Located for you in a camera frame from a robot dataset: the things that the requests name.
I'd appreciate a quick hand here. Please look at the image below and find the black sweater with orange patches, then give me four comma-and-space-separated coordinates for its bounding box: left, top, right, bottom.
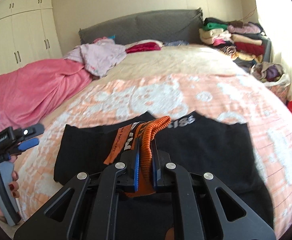
54, 112, 274, 239

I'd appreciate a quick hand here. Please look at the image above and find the bag of mixed clothes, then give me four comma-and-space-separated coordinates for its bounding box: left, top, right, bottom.
250, 62, 291, 87

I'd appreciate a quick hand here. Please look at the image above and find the stack of folded clothes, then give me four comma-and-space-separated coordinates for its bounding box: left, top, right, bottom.
198, 17, 272, 72

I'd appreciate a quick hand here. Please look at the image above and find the pink blanket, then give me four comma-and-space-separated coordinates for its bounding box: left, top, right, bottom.
0, 59, 94, 130

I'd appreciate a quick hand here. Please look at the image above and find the lilac crumpled garment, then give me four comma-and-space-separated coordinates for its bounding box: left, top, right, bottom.
64, 38, 127, 78

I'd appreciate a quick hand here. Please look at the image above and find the peach white patterned bedspread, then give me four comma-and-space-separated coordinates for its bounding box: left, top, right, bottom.
17, 45, 292, 239

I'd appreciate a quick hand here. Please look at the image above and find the red satin pillow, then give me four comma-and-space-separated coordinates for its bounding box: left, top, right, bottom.
125, 40, 163, 54

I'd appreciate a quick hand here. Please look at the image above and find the grey quilted headboard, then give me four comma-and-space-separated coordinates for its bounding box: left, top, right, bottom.
79, 8, 203, 45

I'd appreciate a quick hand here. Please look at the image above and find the floral storage box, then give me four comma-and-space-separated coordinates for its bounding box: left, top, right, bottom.
267, 83, 290, 104

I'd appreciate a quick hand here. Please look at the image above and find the cream wardrobe with handles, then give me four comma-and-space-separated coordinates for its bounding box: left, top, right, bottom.
0, 0, 62, 75

